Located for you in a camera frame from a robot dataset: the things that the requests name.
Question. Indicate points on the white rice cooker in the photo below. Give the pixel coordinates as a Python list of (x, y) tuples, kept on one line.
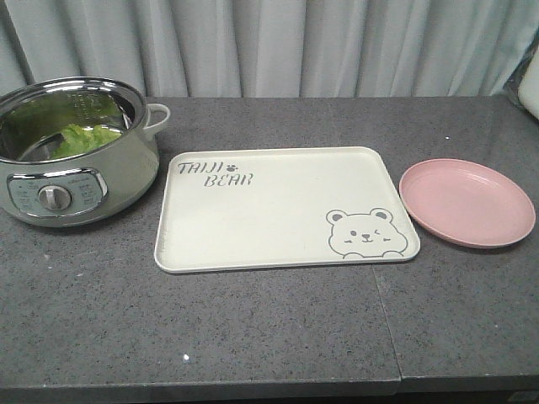
[(528, 90)]

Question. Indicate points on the white pleated curtain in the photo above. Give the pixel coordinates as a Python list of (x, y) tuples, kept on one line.
[(271, 48)]

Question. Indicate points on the pink round plate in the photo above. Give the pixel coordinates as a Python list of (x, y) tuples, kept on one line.
[(467, 203)]

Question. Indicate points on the pale green electric pot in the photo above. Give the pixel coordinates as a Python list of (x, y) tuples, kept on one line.
[(44, 190)]

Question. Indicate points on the green lettuce leaf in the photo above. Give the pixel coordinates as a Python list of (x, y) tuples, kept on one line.
[(77, 140)]

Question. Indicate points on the cream bear serving tray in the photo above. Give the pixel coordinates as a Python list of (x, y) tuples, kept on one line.
[(226, 210)]

